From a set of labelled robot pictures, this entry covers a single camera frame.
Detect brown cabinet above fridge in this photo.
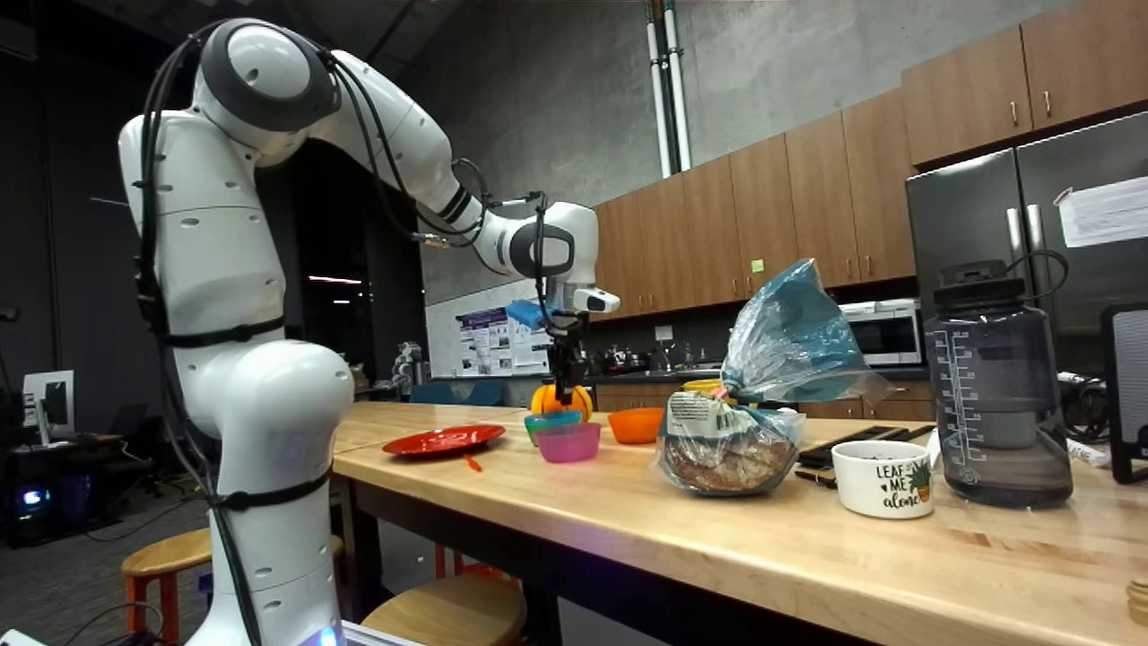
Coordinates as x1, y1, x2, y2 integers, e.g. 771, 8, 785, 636
901, 0, 1148, 173

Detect stainless steel fridge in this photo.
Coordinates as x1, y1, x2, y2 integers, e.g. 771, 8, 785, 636
903, 109, 1148, 479

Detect white wall poster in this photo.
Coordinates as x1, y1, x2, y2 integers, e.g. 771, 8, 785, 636
423, 281, 556, 379

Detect white paper on fridge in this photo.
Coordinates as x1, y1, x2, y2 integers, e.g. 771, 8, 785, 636
1052, 176, 1148, 250

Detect steel microwave oven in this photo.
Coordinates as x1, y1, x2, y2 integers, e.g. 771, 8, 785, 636
835, 298, 927, 368

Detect red metal stool frame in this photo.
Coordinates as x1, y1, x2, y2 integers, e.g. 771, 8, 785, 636
426, 540, 462, 585

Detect dark transparent water bottle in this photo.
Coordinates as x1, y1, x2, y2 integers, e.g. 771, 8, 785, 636
921, 259, 1075, 511

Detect white box with black panel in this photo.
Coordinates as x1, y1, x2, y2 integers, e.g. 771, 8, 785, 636
18, 367, 78, 448

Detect grey vertical duct pipe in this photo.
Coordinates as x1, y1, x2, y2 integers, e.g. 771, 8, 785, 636
643, 0, 695, 183

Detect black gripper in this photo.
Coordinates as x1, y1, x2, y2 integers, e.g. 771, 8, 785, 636
541, 311, 598, 418

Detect orange plastic bowl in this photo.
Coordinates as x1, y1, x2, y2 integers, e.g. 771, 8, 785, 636
608, 404, 668, 448

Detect round wooden stool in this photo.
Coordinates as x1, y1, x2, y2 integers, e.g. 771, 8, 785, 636
357, 569, 530, 646
120, 524, 226, 646

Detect red plate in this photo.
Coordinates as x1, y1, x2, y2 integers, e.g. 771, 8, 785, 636
382, 418, 509, 463

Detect black computer tower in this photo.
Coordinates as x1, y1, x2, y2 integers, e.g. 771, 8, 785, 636
0, 441, 122, 549

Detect orange toy pumpkin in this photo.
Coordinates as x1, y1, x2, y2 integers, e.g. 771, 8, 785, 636
527, 377, 598, 422

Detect bread in blue plastic bag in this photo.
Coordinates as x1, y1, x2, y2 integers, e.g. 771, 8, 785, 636
656, 253, 871, 503

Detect pink plastic bowl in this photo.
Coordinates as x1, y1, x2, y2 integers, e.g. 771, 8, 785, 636
527, 418, 608, 468

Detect brown upper wall cabinets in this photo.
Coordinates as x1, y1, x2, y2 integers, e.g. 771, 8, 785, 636
594, 89, 919, 318

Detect white printed mug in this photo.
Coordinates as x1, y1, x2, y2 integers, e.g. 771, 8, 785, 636
828, 438, 939, 524

